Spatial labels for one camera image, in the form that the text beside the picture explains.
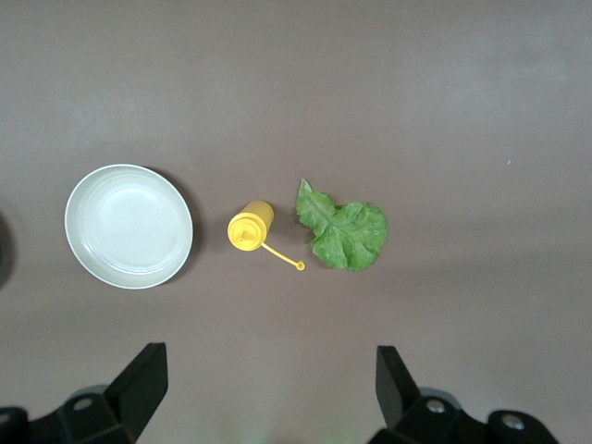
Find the off-white plate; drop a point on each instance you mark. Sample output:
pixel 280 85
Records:
pixel 129 226

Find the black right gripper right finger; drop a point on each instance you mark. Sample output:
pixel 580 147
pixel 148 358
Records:
pixel 407 411

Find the yellow mustard squeeze bottle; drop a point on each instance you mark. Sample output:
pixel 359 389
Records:
pixel 252 224

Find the blue plate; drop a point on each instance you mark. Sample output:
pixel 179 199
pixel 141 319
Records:
pixel 4 250

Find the green lettuce leaf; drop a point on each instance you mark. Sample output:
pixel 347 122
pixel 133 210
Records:
pixel 347 231

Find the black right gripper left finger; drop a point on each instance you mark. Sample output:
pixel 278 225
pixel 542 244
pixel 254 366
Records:
pixel 120 407

